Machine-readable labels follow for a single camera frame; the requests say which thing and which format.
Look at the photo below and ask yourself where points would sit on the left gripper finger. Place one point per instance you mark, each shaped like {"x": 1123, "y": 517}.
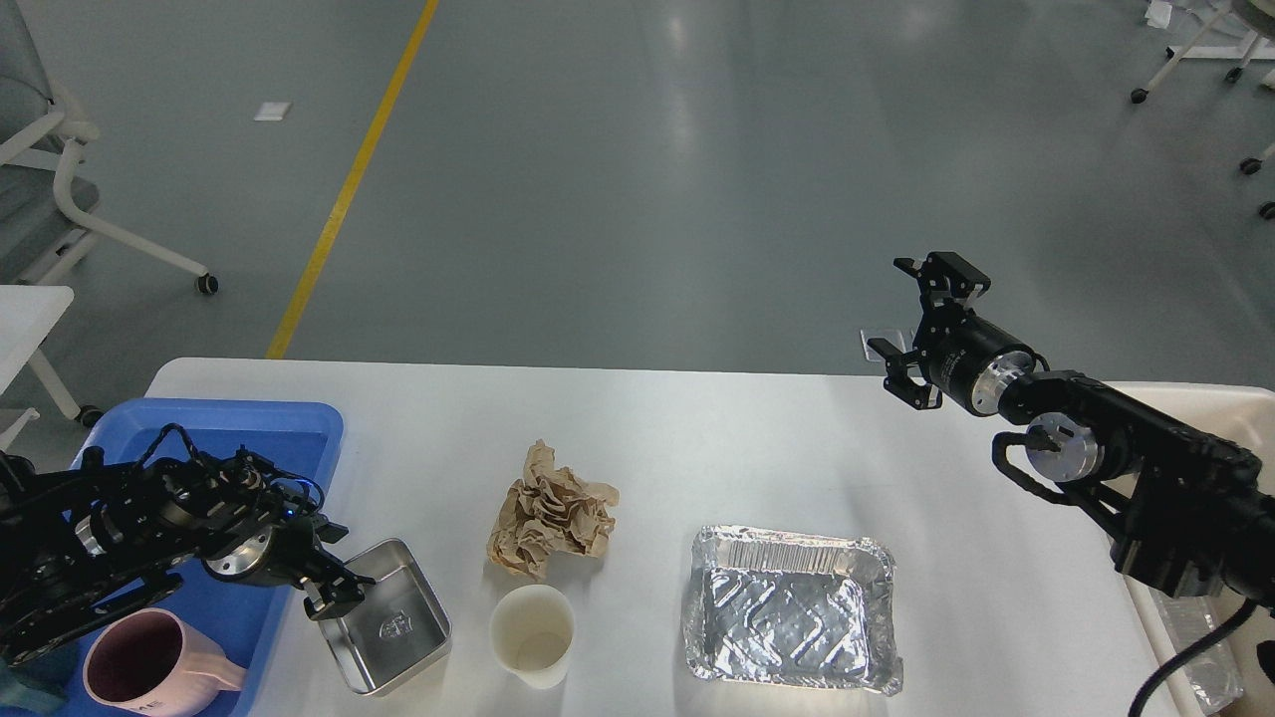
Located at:
{"x": 332, "y": 590}
{"x": 314, "y": 529}

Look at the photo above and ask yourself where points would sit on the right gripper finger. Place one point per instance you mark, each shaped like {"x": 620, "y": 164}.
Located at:
{"x": 921, "y": 396}
{"x": 948, "y": 286}

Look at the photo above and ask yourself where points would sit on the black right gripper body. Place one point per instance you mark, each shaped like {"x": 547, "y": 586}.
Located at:
{"x": 972, "y": 360}

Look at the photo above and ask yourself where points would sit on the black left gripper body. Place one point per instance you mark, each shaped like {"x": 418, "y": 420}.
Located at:
{"x": 279, "y": 554}

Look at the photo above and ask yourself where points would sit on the stainless steel square container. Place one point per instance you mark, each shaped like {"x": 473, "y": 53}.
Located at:
{"x": 398, "y": 631}

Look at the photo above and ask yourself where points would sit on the pink mug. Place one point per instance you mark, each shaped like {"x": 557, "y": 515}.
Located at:
{"x": 153, "y": 663}

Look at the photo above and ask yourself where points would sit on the aluminium foil tray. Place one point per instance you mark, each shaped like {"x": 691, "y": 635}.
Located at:
{"x": 778, "y": 608}

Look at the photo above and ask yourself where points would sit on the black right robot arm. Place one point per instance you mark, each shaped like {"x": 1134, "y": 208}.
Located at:
{"x": 1183, "y": 508}

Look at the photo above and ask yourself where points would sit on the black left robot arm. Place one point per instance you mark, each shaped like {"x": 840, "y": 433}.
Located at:
{"x": 85, "y": 547}

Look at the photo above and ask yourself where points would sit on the left clear floor plate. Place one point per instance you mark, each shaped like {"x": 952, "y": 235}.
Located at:
{"x": 898, "y": 340}

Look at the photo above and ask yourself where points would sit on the white paper cup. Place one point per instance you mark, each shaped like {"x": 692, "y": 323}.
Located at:
{"x": 532, "y": 631}

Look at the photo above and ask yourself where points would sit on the crumpled brown paper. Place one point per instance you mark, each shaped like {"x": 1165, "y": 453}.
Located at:
{"x": 550, "y": 510}

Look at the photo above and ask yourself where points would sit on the teal cup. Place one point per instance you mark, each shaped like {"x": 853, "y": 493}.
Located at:
{"x": 20, "y": 690}

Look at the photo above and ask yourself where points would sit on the beige waste bin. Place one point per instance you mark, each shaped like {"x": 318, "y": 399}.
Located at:
{"x": 1136, "y": 639}

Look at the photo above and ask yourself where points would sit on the white side table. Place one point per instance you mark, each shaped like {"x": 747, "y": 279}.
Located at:
{"x": 28, "y": 314}

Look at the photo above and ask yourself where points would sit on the white rolling stand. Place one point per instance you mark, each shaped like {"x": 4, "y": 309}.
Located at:
{"x": 1182, "y": 105}

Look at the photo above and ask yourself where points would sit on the white grey office chair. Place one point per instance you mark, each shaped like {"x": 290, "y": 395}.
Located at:
{"x": 49, "y": 220}

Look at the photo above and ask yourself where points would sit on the clear plastic container in bin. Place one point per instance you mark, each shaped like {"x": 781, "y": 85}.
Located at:
{"x": 1209, "y": 682}

